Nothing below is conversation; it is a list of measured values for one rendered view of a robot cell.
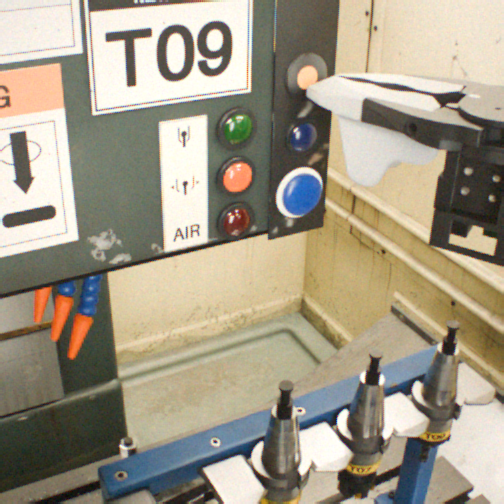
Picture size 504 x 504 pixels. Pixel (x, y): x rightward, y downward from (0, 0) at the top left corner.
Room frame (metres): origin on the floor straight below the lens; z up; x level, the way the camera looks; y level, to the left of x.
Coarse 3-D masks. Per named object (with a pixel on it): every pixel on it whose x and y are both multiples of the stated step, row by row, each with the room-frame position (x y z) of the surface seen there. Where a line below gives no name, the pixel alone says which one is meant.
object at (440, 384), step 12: (456, 348) 0.62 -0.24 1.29; (432, 360) 0.62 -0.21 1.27; (444, 360) 0.61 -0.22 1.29; (456, 360) 0.61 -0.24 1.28; (432, 372) 0.62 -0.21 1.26; (444, 372) 0.61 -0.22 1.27; (456, 372) 0.61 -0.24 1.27; (432, 384) 0.61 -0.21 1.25; (444, 384) 0.60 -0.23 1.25; (456, 384) 0.61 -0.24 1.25; (432, 396) 0.61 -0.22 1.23; (444, 396) 0.60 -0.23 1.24; (456, 396) 0.61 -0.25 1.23
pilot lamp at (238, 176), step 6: (234, 168) 0.40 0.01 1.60; (240, 168) 0.40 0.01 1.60; (246, 168) 0.40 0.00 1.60; (228, 174) 0.40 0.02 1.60; (234, 174) 0.40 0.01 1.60; (240, 174) 0.40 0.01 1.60; (246, 174) 0.40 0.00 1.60; (228, 180) 0.39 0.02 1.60; (234, 180) 0.40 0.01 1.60; (240, 180) 0.40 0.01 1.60; (246, 180) 0.40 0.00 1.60; (228, 186) 0.40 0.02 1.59; (234, 186) 0.40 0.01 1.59; (240, 186) 0.40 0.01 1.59; (246, 186) 0.40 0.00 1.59
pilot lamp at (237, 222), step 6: (234, 210) 0.40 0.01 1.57; (240, 210) 0.40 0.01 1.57; (228, 216) 0.40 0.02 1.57; (234, 216) 0.40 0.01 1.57; (240, 216) 0.40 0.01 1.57; (246, 216) 0.40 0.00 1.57; (228, 222) 0.40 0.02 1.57; (234, 222) 0.40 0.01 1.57; (240, 222) 0.40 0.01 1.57; (246, 222) 0.40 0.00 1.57; (228, 228) 0.39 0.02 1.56; (234, 228) 0.40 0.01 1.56; (240, 228) 0.40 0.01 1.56; (246, 228) 0.40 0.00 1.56; (228, 234) 0.40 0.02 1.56; (234, 234) 0.40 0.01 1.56; (240, 234) 0.40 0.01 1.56
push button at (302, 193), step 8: (296, 176) 0.42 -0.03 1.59; (304, 176) 0.42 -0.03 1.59; (312, 176) 0.42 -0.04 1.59; (288, 184) 0.42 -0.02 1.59; (296, 184) 0.42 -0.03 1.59; (304, 184) 0.42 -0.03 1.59; (312, 184) 0.42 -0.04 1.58; (320, 184) 0.43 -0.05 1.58; (288, 192) 0.41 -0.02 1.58; (296, 192) 0.42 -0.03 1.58; (304, 192) 0.42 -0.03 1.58; (312, 192) 0.42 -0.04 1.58; (320, 192) 0.43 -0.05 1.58; (288, 200) 0.41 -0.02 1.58; (296, 200) 0.42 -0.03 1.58; (304, 200) 0.42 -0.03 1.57; (312, 200) 0.42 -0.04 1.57; (288, 208) 0.41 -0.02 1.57; (296, 208) 0.42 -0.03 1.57; (304, 208) 0.42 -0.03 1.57; (312, 208) 0.42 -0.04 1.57
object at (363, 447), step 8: (344, 416) 0.58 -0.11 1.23; (344, 424) 0.57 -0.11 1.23; (392, 424) 0.57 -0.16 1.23; (344, 432) 0.56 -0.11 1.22; (384, 432) 0.56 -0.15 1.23; (344, 440) 0.55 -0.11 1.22; (352, 440) 0.54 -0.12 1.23; (360, 440) 0.54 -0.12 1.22; (368, 440) 0.54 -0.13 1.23; (376, 440) 0.55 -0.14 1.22; (384, 440) 0.55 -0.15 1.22; (352, 448) 0.55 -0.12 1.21; (360, 448) 0.54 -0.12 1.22; (368, 448) 0.54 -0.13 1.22; (376, 448) 0.55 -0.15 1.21; (384, 448) 0.55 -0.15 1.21; (360, 456) 0.54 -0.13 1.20; (368, 456) 0.54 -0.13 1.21
